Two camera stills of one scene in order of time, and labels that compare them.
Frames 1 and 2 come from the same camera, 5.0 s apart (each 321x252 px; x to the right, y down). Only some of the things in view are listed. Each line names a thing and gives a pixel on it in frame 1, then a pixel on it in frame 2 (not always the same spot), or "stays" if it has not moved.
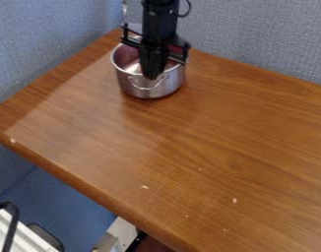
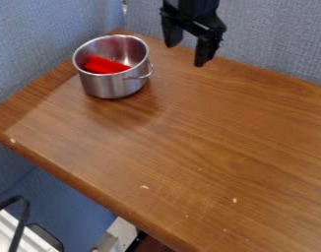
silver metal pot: (134, 83) → (121, 84)
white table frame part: (120, 237) stays
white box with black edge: (33, 238) stays
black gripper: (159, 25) → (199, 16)
